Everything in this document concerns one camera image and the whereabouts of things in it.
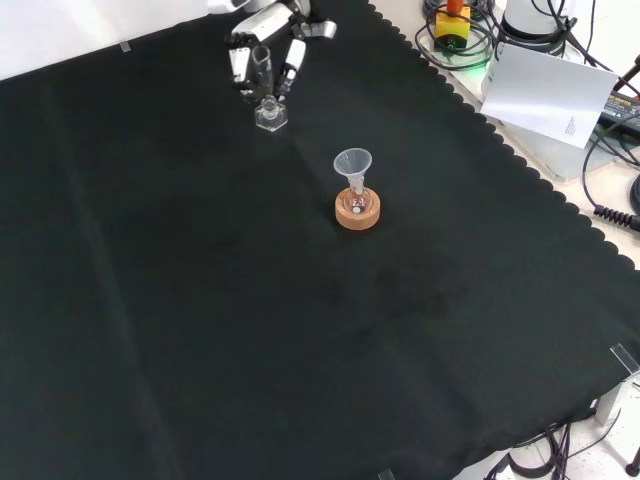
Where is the black bench cloth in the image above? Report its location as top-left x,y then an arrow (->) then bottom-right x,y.
0,0 -> 640,480

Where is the clear glass graduated cylinder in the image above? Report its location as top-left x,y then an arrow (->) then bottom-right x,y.
251,43 -> 289,133

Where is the black power adapter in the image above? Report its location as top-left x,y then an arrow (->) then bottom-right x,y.
597,91 -> 640,132

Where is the yellow stop button box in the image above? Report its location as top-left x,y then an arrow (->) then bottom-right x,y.
433,0 -> 474,54

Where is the pale white board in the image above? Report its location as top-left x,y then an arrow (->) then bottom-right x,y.
479,41 -> 621,150

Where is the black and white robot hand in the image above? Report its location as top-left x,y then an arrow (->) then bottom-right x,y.
207,0 -> 314,105

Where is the clear plastic funnel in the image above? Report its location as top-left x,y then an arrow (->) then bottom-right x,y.
333,147 -> 374,189

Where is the clear glass round-bottom flask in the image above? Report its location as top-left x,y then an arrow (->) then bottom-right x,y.
344,175 -> 372,217

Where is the black coiled cable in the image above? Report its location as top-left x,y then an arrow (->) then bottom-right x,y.
592,203 -> 640,232

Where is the brown cork ring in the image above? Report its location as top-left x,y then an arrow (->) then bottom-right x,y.
334,187 -> 382,232

